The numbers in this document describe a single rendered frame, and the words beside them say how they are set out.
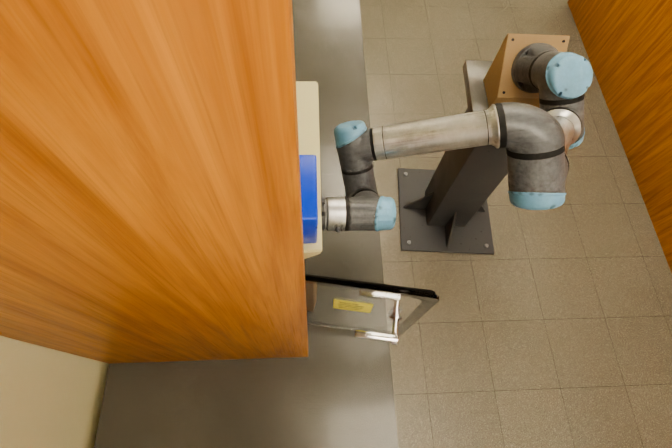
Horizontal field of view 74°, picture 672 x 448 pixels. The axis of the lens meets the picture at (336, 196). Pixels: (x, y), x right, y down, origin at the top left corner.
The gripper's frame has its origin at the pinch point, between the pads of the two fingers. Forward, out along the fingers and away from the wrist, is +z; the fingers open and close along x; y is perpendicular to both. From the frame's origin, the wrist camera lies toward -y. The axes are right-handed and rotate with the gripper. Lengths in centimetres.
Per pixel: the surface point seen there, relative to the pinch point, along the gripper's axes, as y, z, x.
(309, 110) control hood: 29.2, -16.3, -7.3
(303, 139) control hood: 29.3, -15.2, -1.4
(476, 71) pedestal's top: -27, -77, -68
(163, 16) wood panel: 79, -10, 26
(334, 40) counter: -28, -27, -82
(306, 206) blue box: 38.3, -15.5, 14.9
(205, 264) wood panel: 49, -6, 26
